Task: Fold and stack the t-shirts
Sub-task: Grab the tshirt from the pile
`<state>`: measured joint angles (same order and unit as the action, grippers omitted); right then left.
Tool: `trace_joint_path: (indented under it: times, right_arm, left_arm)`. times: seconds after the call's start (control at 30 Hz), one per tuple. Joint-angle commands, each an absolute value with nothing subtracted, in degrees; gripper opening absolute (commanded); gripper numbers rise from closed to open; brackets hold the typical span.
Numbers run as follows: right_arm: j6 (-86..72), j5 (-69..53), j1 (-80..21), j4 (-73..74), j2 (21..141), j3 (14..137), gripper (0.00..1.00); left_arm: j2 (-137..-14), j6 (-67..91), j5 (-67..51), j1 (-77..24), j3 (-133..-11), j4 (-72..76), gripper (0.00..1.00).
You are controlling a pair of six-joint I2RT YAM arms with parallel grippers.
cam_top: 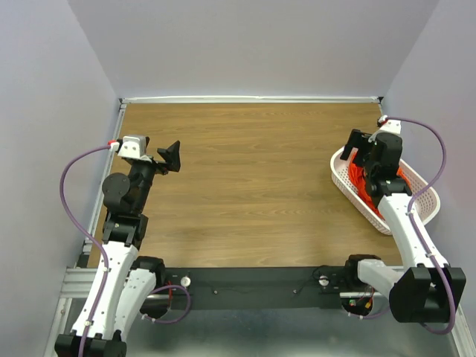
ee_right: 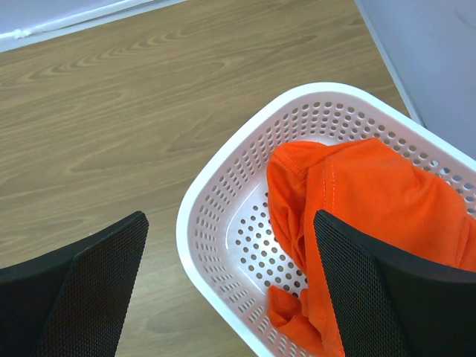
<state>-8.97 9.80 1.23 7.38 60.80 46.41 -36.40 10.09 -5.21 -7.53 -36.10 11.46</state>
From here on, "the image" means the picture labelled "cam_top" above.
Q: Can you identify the orange t shirt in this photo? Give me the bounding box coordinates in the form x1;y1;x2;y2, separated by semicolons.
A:
348;147;412;219

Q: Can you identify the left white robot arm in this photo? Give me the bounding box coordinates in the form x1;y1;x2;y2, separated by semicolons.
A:
54;135;181;356

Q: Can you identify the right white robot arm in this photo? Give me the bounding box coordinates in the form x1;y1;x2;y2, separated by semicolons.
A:
340;129;466;334

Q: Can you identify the back aluminium edge strip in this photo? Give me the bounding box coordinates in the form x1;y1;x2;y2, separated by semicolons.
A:
121;95;380;104

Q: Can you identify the white plastic basket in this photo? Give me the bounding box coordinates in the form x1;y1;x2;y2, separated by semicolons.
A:
329;146;442;237

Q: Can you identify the left white knob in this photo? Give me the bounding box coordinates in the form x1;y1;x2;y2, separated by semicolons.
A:
180;276;191;288

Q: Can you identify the white knob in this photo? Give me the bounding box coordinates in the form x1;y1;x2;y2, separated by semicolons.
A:
180;276;191;288
318;274;329;287

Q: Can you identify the right white knob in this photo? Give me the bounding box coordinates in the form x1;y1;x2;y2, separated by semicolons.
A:
318;274;329;287

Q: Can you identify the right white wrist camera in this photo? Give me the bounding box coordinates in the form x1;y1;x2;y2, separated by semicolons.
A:
375;115;402;136

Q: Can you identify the left aluminium side rail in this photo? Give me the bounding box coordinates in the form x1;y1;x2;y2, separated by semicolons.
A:
75;103;127;268

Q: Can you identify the aluminium frame rail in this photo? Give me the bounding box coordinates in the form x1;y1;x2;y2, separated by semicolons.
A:
59;268;97;299

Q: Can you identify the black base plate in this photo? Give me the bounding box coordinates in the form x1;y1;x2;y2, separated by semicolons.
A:
138;266;376;312

